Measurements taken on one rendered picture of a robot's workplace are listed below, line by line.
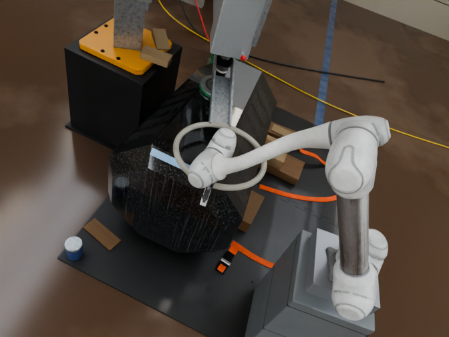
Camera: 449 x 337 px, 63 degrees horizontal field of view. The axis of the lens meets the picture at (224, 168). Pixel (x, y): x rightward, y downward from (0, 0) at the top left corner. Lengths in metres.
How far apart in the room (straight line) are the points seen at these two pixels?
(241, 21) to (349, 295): 1.40
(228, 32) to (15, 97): 2.07
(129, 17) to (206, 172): 1.51
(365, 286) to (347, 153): 0.58
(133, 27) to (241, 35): 0.85
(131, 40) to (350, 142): 1.90
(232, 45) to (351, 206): 1.21
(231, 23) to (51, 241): 1.73
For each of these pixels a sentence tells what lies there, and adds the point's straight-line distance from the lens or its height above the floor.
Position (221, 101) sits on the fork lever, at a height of 0.98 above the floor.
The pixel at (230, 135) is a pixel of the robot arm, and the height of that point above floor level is 1.30.
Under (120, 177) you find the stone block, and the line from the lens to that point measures 2.14.
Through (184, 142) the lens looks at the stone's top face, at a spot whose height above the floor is 0.87.
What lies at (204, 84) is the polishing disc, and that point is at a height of 0.90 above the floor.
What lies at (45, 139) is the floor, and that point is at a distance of 3.16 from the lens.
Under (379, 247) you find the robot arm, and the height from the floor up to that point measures 1.16.
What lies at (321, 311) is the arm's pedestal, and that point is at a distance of 1.80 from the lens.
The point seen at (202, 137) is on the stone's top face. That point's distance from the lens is 2.04.
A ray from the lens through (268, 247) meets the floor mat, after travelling 2.78.
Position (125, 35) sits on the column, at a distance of 2.68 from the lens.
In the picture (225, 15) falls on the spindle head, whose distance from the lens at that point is 2.02.
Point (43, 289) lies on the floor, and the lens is 2.50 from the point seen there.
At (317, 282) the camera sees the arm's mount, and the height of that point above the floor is 0.90.
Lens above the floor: 2.29
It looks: 48 degrees down
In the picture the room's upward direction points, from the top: 21 degrees clockwise
